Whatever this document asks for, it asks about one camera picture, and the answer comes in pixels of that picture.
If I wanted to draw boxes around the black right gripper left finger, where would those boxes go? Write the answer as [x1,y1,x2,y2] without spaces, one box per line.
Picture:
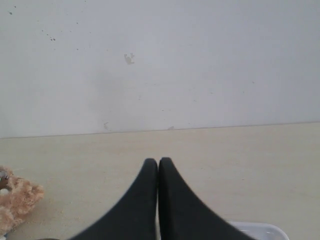
[72,158,158,240]

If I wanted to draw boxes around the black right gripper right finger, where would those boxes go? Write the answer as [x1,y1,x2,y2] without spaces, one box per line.
[158,157,252,240]

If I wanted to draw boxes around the tan teddy bear striped shirt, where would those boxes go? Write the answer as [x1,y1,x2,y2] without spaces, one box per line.
[0,166,45,237]

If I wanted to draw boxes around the white rectangular plastic tray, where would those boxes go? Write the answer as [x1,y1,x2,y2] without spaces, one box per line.
[228,221,289,240]

